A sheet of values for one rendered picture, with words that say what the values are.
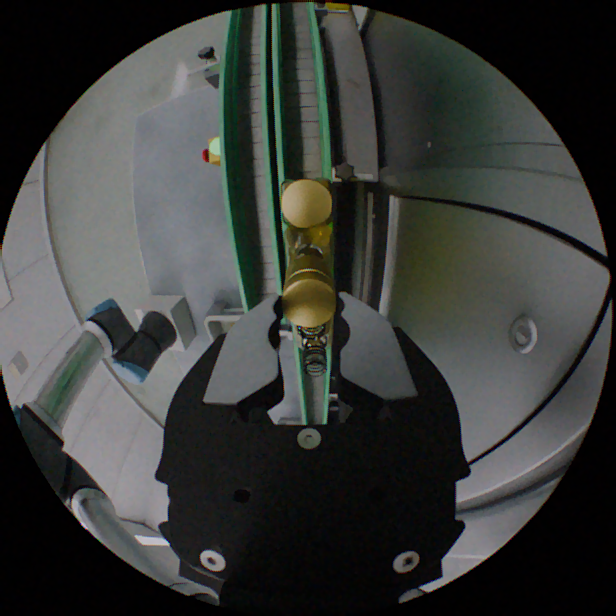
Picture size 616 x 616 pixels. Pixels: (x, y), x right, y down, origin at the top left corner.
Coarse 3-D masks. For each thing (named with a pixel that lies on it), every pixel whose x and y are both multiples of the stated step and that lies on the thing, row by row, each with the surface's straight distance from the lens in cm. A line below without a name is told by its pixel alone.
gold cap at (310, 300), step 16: (304, 256) 15; (288, 272) 14; (304, 272) 12; (320, 272) 12; (288, 288) 11; (304, 288) 11; (320, 288) 11; (288, 304) 12; (304, 304) 12; (320, 304) 12; (336, 304) 12; (304, 320) 12; (320, 320) 12
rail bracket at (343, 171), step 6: (342, 162) 30; (336, 168) 29; (342, 168) 29; (348, 168) 29; (336, 174) 29; (342, 174) 29; (348, 174) 29; (354, 174) 35; (360, 174) 35; (366, 174) 35; (336, 180) 33; (342, 180) 30; (348, 180) 34
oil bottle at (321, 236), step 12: (288, 228) 23; (300, 228) 23; (312, 228) 22; (324, 228) 22; (288, 240) 21; (300, 240) 21; (312, 240) 21; (324, 240) 21; (288, 252) 22; (324, 252) 21; (288, 264) 22
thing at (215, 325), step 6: (210, 318) 62; (216, 318) 61; (222, 318) 61; (228, 318) 60; (234, 318) 59; (210, 324) 66; (216, 324) 69; (222, 324) 72; (228, 324) 71; (210, 330) 66; (216, 330) 69; (222, 330) 73; (210, 336) 67; (216, 336) 70
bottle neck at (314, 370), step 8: (304, 344) 26; (312, 344) 24; (320, 344) 25; (304, 352) 25; (312, 352) 23; (320, 352) 23; (304, 360) 23; (312, 360) 22; (320, 360) 23; (304, 368) 23; (312, 368) 25; (320, 368) 24; (312, 376) 24
